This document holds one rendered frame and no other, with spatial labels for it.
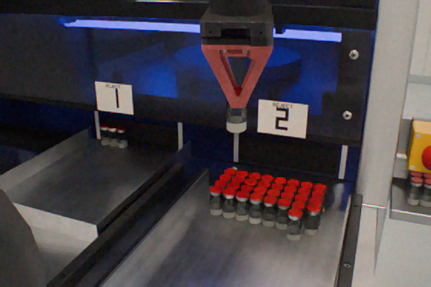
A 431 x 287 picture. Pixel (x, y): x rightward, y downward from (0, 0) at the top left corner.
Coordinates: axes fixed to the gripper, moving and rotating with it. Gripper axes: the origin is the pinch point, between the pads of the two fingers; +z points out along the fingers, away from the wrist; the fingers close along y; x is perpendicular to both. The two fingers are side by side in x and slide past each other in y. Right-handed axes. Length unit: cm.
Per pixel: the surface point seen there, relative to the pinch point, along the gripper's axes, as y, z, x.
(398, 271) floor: 102, 124, -67
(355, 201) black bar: 17.2, 25.5, -18.7
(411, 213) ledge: 17.5, 27.8, -28.7
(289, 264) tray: 2.2, 25.8, -7.1
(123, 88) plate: 32.8, 12.2, 24.4
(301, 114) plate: 23.9, 12.7, -9.2
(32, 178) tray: 22, 27, 41
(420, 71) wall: 442, 142, -188
